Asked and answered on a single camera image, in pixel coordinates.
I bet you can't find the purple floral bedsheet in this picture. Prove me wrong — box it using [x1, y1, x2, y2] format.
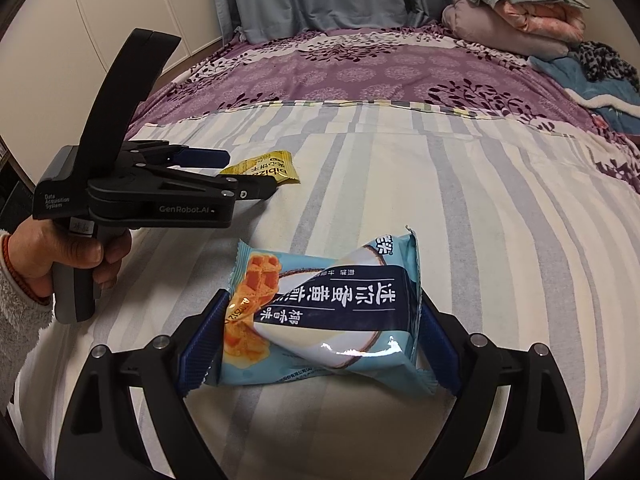
[127, 25, 640, 186]

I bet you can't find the person's left forearm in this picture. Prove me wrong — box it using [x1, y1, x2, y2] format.
[0, 230, 55, 401]

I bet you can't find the white wardrobe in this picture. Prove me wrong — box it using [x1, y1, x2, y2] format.
[0, 0, 223, 171]

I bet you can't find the blue striped white sheet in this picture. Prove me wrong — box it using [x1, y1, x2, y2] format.
[10, 100, 640, 480]

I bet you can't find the pink floral quilt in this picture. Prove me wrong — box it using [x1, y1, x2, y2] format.
[495, 2, 586, 43]

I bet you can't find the leopard print cloth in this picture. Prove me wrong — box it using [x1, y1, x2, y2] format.
[570, 40, 640, 93]

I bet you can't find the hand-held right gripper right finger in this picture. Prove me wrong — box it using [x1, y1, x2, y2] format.
[419, 290, 586, 480]

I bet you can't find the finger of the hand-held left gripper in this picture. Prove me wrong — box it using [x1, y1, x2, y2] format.
[120, 162, 278, 202]
[117, 140, 232, 171]

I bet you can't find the small yellow snack packet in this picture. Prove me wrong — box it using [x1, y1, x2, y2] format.
[217, 150, 300, 186]

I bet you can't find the person's left hand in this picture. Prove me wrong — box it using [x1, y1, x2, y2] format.
[7, 220, 133, 306]

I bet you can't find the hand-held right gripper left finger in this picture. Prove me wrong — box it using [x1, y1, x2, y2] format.
[54, 289, 232, 480]

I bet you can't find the red cord bracelet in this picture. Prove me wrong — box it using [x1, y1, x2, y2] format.
[1, 236, 47, 306]

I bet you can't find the light blue waffle snack packet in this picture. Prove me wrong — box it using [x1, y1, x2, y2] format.
[206, 227, 435, 398]

